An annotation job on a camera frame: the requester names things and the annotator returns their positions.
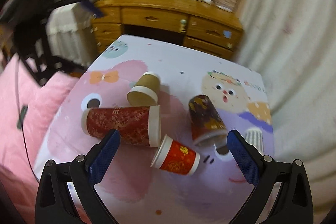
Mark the cartoon printed tablecloth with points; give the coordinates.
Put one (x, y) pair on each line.
(131, 189)

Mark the dark brown clear-lid cup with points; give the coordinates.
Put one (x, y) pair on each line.
(207, 127)

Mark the dark green phone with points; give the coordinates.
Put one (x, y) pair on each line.
(21, 117)

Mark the pink plush blanket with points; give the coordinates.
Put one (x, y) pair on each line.
(27, 111)

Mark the small red paper cup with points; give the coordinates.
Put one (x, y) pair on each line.
(175, 157)

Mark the white lace cloth cover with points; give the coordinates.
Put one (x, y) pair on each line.
(70, 34)

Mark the tall red patterned cup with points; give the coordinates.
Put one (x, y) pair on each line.
(140, 125)

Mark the white patterned curtain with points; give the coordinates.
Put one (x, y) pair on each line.
(291, 43)

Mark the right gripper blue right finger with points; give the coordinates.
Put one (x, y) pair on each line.
(293, 203)

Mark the brown sleeved paper cup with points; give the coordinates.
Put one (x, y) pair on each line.
(145, 91)

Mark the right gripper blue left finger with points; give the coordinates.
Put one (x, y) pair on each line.
(54, 203)

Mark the grey checked paper cup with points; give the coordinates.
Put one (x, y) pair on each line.
(254, 136)

